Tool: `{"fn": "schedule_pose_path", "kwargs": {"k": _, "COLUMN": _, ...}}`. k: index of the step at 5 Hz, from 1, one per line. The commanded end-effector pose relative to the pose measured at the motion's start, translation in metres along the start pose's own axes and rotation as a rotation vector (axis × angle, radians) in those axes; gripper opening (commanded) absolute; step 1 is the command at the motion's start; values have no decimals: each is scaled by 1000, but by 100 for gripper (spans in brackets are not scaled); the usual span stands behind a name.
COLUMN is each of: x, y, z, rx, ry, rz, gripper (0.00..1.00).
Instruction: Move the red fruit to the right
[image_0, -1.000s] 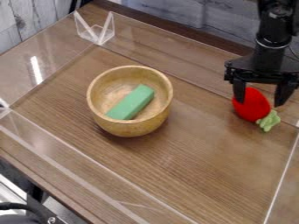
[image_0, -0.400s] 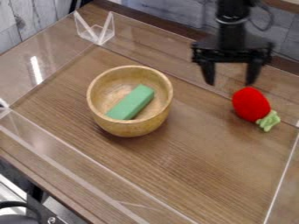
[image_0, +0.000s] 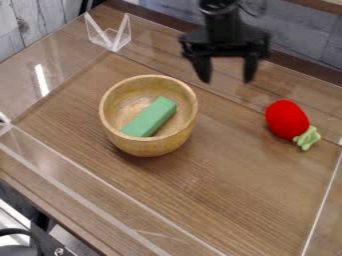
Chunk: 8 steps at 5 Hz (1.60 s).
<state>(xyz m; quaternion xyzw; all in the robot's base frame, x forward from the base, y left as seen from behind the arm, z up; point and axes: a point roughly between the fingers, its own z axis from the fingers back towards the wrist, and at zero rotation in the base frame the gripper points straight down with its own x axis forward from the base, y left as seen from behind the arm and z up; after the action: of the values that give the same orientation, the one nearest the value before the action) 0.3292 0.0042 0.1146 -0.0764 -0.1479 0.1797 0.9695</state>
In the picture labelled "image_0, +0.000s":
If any clear acrylic tray wall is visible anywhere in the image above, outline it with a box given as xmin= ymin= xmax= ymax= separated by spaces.
xmin=0 ymin=18 xmax=342 ymax=256

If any clear acrylic corner bracket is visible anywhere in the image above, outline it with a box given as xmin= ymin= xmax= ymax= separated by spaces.
xmin=84 ymin=13 xmax=131 ymax=52

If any red plush strawberry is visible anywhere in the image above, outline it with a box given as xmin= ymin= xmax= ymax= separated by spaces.
xmin=266 ymin=100 xmax=321 ymax=151

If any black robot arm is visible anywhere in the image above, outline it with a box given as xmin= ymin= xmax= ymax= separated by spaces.
xmin=179 ymin=0 xmax=270 ymax=83

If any wooden bowl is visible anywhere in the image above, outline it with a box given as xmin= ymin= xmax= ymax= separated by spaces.
xmin=99 ymin=74 xmax=199 ymax=157

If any black equipment lower left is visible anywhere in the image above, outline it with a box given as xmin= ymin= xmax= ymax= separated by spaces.
xmin=0 ymin=224 xmax=79 ymax=256

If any black cable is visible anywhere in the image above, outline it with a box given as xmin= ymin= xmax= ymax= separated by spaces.
xmin=235 ymin=0 xmax=271 ymax=18

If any green rectangular block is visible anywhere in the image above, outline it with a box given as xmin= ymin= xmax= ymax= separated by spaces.
xmin=120 ymin=96 xmax=178 ymax=137

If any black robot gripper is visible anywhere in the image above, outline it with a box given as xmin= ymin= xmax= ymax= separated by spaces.
xmin=179 ymin=29 xmax=270 ymax=83

